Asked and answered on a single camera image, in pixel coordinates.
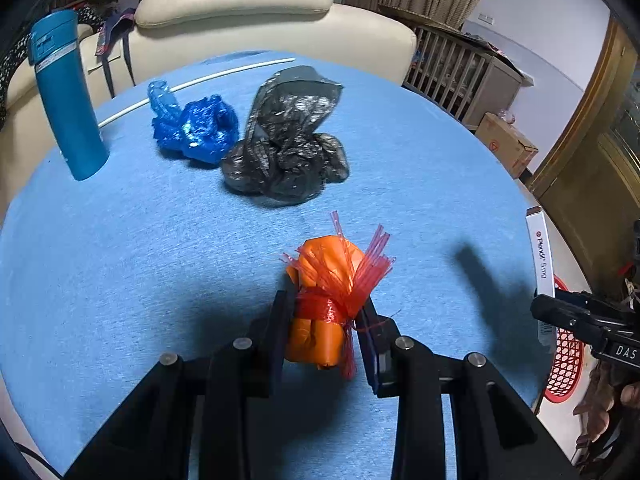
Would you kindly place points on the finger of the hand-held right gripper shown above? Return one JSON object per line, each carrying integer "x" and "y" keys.
{"x": 565, "y": 315}
{"x": 590, "y": 300}

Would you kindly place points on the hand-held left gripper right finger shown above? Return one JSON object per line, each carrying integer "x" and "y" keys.
{"x": 370, "y": 350}

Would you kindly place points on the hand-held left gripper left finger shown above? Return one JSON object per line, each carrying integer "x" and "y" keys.
{"x": 275, "y": 340}

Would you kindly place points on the red plastic basket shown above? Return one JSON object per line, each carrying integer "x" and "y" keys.
{"x": 562, "y": 360}

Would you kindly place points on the white medicine box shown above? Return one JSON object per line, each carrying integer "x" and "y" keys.
{"x": 540, "y": 255}

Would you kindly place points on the orange bag with red net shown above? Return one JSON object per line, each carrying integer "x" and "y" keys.
{"x": 325, "y": 270}

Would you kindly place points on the brown patterned cloth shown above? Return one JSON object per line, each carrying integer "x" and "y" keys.
{"x": 602, "y": 400}

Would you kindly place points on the wooden glass cabinet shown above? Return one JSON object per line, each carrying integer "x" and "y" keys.
{"x": 600, "y": 160}

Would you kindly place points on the blue tablecloth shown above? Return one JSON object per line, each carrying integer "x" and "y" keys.
{"x": 125, "y": 260}

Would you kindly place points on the cardboard box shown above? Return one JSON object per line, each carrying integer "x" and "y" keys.
{"x": 505, "y": 145}

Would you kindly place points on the black plastic bag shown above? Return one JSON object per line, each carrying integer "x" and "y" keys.
{"x": 285, "y": 150}

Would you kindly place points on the blue plastic bag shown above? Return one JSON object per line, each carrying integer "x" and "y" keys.
{"x": 200, "y": 130}

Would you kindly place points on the wooden crib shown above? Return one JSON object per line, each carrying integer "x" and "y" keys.
{"x": 450, "y": 70}

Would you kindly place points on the white thin rod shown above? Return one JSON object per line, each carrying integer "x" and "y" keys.
{"x": 200, "y": 80}

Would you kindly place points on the teal thermos bottle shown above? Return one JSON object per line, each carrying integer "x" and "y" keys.
{"x": 65, "y": 90}

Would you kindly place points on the cream leather sofa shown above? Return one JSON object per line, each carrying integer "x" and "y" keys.
{"x": 235, "y": 2}

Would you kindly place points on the black white dotted cloth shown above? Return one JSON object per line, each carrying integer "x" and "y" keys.
{"x": 12, "y": 60}

